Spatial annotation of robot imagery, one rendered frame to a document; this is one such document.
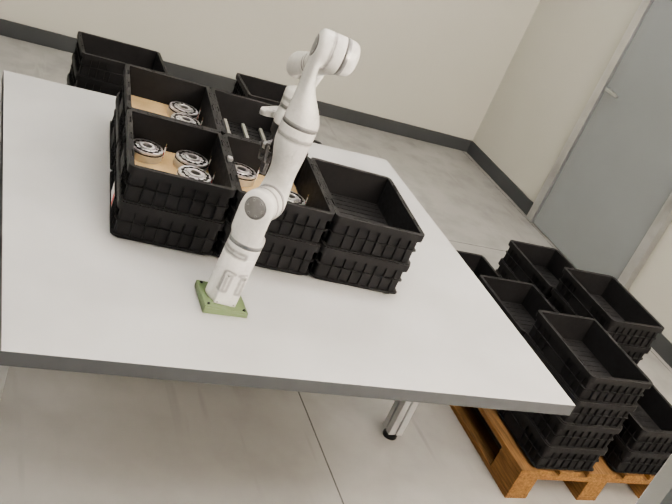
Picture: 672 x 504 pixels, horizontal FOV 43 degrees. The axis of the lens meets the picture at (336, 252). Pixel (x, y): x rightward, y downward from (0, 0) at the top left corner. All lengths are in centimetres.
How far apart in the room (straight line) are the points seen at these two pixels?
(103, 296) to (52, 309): 15
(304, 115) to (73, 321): 72
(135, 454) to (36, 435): 30
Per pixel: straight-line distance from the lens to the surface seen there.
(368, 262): 258
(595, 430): 333
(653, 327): 379
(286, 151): 210
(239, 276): 222
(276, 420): 314
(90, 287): 221
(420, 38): 641
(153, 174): 234
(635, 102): 566
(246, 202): 215
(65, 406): 292
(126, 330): 209
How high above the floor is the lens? 190
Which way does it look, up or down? 25 degrees down
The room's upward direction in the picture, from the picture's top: 23 degrees clockwise
